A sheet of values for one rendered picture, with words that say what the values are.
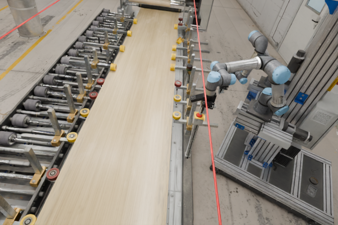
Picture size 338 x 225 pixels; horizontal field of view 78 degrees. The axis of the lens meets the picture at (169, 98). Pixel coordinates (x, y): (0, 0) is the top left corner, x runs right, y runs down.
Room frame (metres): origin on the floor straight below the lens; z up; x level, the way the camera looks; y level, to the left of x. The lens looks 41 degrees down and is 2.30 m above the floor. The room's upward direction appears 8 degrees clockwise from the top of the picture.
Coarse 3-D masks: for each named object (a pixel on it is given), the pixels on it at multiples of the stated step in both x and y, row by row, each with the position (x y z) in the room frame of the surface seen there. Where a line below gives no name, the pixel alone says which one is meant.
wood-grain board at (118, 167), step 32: (160, 32) 3.18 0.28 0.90; (128, 64) 2.13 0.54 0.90; (160, 64) 2.24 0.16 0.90; (128, 96) 1.56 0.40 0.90; (160, 96) 1.63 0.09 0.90; (96, 128) 1.11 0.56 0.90; (128, 128) 1.16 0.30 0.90; (160, 128) 1.21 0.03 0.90; (96, 160) 0.82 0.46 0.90; (128, 160) 0.85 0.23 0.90; (160, 160) 0.89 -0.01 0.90; (64, 192) 0.56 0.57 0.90; (96, 192) 0.59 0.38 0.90; (128, 192) 0.62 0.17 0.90; (160, 192) 0.65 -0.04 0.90; (64, 224) 0.39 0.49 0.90; (96, 224) 0.41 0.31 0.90; (128, 224) 0.43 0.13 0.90; (160, 224) 0.46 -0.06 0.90
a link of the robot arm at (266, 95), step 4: (268, 88) 1.52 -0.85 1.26; (264, 92) 1.48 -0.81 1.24; (268, 92) 1.46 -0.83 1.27; (260, 96) 1.51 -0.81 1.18; (264, 96) 1.46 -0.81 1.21; (268, 96) 1.44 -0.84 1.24; (260, 100) 1.48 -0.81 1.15; (264, 100) 1.45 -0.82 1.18; (268, 100) 1.41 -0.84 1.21; (264, 104) 1.45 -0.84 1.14
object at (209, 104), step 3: (207, 96) 1.08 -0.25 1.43; (210, 96) 1.08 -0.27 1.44; (213, 96) 1.09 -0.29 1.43; (207, 99) 1.09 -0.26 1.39; (210, 99) 1.10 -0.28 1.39; (213, 99) 1.09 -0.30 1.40; (201, 102) 1.11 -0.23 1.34; (204, 102) 1.08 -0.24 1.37; (207, 102) 1.08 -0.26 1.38; (210, 102) 1.09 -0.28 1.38; (213, 102) 1.09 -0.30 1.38; (201, 105) 1.09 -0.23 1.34; (204, 105) 1.08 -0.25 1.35; (207, 105) 1.09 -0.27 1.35; (210, 105) 1.09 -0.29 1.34; (213, 105) 1.08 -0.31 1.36; (210, 108) 1.08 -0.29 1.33
